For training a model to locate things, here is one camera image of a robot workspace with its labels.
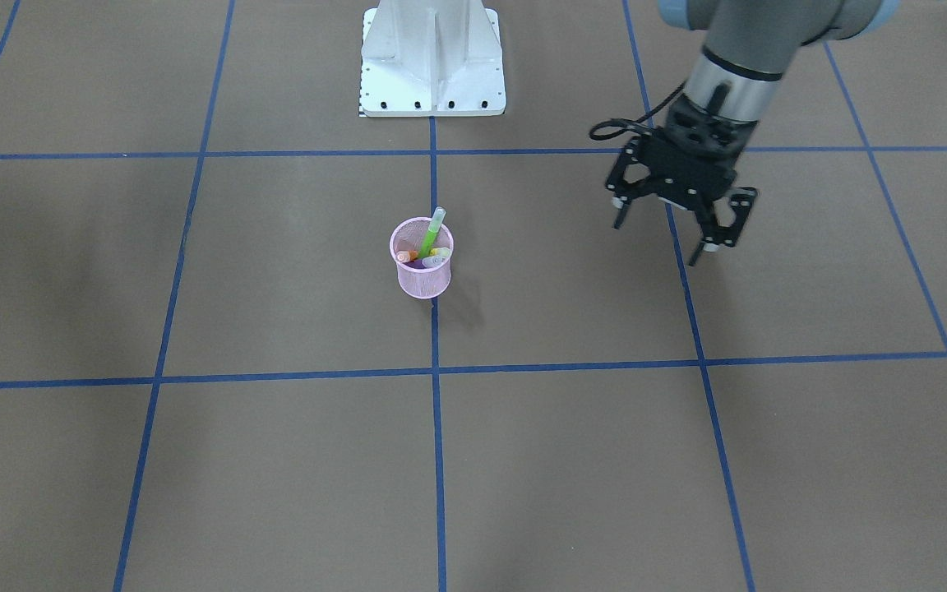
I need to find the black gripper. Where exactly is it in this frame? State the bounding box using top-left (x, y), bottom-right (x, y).
top-left (603, 97), bottom-right (758, 266)

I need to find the green highlighter pen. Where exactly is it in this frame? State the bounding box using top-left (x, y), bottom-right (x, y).
top-left (418, 206), bottom-right (446, 259)

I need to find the orange highlighter pen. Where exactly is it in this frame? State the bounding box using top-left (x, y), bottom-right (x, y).
top-left (395, 250), bottom-right (418, 263)

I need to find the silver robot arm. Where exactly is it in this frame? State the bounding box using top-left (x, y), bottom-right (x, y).
top-left (589, 1), bottom-right (898, 266)

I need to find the pink translucent pen holder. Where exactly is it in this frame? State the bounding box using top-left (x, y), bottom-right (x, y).
top-left (390, 217), bottom-right (455, 300)

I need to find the brown paper table mat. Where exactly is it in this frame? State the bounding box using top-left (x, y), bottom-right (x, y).
top-left (0, 1), bottom-right (947, 591)

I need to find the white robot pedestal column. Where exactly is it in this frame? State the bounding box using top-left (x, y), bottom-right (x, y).
top-left (358, 1), bottom-right (507, 118)

